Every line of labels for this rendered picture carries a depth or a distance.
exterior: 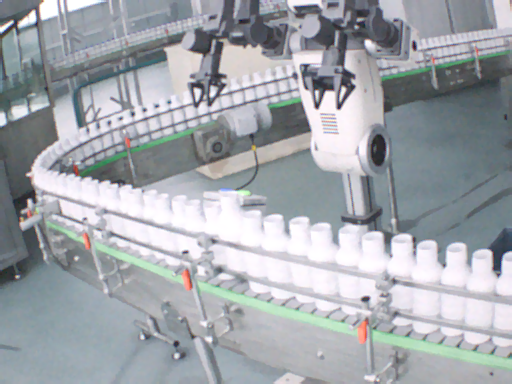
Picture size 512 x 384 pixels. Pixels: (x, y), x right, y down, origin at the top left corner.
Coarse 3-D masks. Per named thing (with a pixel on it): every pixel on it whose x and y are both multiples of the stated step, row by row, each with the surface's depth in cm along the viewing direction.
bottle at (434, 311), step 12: (420, 252) 97; (432, 252) 96; (420, 264) 97; (432, 264) 96; (420, 276) 97; (432, 276) 96; (420, 300) 98; (432, 300) 97; (420, 312) 99; (432, 312) 98; (420, 324) 100
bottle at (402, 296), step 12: (396, 240) 103; (408, 240) 103; (396, 252) 101; (408, 252) 101; (396, 264) 102; (408, 264) 101; (396, 276) 102; (408, 276) 101; (396, 288) 103; (408, 288) 102; (396, 300) 103; (408, 300) 103; (408, 312) 103; (396, 324) 105; (408, 324) 104
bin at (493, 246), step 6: (504, 228) 142; (510, 228) 141; (498, 234) 139; (504, 234) 142; (510, 234) 141; (492, 240) 137; (498, 240) 139; (504, 240) 143; (510, 240) 142; (492, 246) 136; (498, 246) 140; (504, 246) 143; (510, 246) 142; (492, 252) 137; (498, 252) 140; (504, 252) 144; (498, 258) 141; (498, 264) 142; (498, 270) 142
